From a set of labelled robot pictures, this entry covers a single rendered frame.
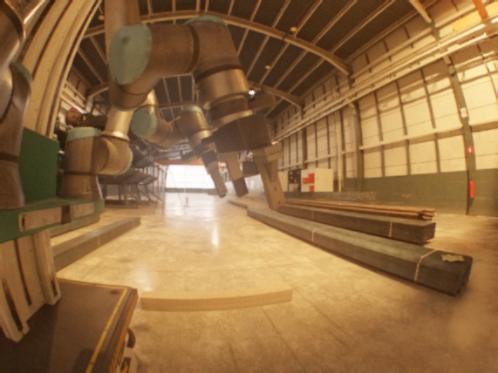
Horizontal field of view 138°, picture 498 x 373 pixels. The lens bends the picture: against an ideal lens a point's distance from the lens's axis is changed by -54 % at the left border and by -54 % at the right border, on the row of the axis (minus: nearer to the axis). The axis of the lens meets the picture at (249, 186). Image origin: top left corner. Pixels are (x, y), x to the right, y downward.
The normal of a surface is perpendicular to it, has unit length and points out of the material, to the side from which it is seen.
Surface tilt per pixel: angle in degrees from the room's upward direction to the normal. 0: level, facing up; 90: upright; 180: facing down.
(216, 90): 110
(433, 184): 90
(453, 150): 90
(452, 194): 90
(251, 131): 96
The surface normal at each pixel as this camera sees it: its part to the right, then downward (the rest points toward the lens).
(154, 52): 0.71, 0.54
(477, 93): -0.97, -0.02
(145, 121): -0.07, 0.05
